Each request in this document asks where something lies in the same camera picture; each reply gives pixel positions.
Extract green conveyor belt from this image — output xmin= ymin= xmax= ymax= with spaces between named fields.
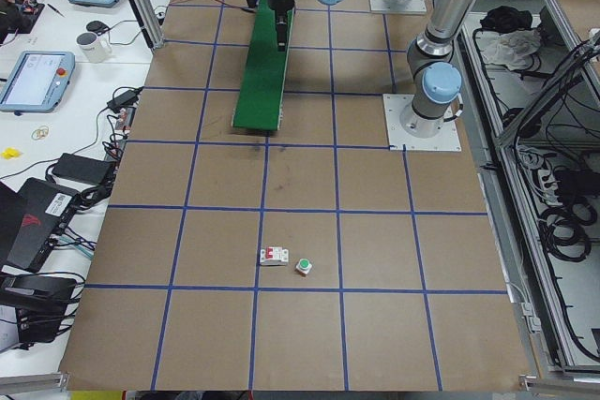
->
xmin=232 ymin=0 xmax=289 ymax=131

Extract black power adapter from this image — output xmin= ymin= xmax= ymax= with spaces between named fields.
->
xmin=52 ymin=153 xmax=115 ymax=185

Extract white mug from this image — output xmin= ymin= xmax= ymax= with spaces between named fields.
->
xmin=76 ymin=32 xmax=113 ymax=64

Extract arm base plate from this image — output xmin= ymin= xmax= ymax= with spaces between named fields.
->
xmin=369 ymin=0 xmax=428 ymax=15
xmin=382 ymin=94 xmax=461 ymax=152

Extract blue teach pendant near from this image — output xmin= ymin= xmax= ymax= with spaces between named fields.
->
xmin=1 ymin=51 xmax=75 ymax=114

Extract green push button switch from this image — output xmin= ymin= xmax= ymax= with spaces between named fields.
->
xmin=295 ymin=259 xmax=313 ymax=276

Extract white circuit breaker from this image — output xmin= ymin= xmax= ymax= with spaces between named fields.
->
xmin=259 ymin=246 xmax=290 ymax=266

